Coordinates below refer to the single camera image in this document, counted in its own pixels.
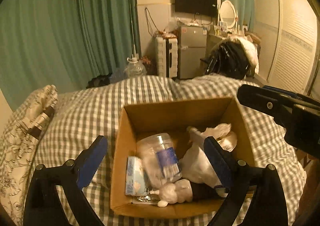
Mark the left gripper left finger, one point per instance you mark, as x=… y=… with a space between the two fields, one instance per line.
x=43 y=205

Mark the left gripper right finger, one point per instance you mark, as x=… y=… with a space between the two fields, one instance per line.
x=268 y=204

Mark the clear jar white lid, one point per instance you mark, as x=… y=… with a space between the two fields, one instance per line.
x=159 y=159

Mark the blue white tissue box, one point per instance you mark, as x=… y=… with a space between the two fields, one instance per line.
x=136 y=183

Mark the white plush toy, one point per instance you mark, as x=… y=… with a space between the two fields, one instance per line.
x=172 y=193

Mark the floral patterned pillow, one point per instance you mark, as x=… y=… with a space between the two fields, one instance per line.
x=19 y=143

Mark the white louvred wardrobe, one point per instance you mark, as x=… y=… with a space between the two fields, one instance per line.
x=288 y=31

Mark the white padded coat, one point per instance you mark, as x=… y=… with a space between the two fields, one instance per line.
x=250 y=50

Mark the chair with black jacket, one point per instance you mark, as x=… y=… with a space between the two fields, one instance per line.
x=227 y=58

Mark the grey checked bed cover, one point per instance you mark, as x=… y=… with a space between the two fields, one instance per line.
x=83 y=115

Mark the white oval vanity mirror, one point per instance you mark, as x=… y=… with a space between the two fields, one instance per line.
x=228 y=14

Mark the grey mini fridge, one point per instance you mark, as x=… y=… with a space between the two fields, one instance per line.
x=191 y=48

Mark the white suitcase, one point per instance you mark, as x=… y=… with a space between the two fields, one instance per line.
x=167 y=56

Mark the large clear water bottle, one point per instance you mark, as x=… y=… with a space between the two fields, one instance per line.
x=134 y=67

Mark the green curtain behind bed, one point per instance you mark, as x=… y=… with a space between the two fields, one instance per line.
x=65 y=43

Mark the black wall television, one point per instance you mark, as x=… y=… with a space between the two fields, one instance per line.
x=201 y=7

